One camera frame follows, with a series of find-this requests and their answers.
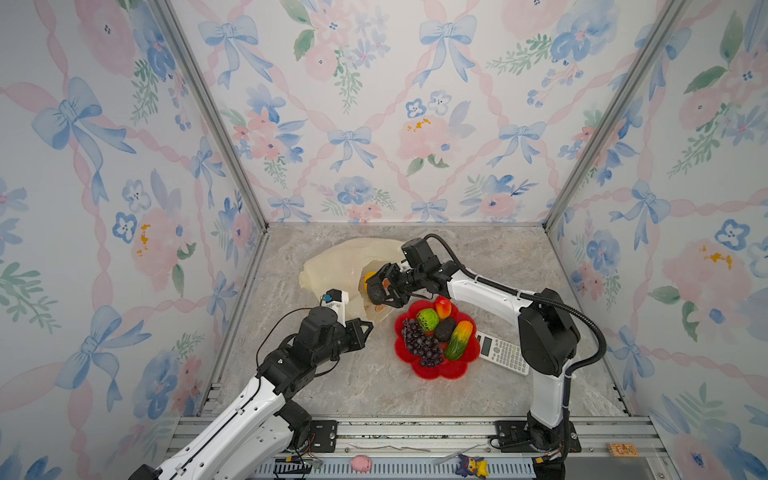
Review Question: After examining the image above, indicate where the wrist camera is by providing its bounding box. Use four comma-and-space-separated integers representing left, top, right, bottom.
401, 238, 441, 272
320, 289, 349, 324

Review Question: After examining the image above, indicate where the yellow lemon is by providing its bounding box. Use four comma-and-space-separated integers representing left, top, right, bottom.
363, 271, 377, 288

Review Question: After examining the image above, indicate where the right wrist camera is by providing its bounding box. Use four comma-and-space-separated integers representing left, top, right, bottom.
401, 238, 441, 272

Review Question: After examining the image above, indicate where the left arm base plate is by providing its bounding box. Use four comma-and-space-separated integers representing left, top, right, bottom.
289, 420, 339, 454

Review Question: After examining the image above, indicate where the purple grape bunch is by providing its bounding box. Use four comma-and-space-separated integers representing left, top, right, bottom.
400, 319, 444, 368

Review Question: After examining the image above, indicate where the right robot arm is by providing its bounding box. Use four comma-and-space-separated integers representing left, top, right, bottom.
365, 261, 593, 459

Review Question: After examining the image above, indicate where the red apple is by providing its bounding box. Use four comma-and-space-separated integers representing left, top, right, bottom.
432, 296, 453, 323

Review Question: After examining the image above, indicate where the red flower-shaped bowl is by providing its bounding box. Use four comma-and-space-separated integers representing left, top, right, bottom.
394, 297, 481, 380

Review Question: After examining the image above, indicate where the yellow plastic bag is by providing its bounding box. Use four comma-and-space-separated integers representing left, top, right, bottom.
299, 238, 404, 323

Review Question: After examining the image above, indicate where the purple yellow toy figure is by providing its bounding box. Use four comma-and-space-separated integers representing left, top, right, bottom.
455, 454, 490, 479

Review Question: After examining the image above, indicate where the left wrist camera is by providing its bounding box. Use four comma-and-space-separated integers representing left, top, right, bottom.
320, 289, 349, 324

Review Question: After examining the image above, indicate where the pink pig toy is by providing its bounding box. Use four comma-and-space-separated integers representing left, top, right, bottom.
350, 455, 373, 473

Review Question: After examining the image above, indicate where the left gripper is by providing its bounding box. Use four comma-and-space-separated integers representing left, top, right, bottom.
312, 317, 374, 370

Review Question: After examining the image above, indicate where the aluminium rail frame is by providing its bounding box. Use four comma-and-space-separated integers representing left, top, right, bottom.
163, 416, 682, 479

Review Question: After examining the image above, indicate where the dark avocado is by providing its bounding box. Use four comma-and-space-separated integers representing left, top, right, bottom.
366, 279, 389, 305

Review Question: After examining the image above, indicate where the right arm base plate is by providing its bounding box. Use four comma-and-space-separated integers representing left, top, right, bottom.
490, 419, 582, 454

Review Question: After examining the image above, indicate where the white calculator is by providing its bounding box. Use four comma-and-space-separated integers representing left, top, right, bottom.
476, 332, 530, 376

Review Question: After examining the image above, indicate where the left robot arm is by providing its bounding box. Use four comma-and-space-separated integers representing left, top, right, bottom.
130, 306, 374, 479

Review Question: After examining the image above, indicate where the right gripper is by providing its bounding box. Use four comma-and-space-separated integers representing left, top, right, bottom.
363, 265, 424, 311

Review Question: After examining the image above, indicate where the small wooden tag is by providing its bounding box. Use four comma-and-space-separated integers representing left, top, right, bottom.
607, 443, 640, 458

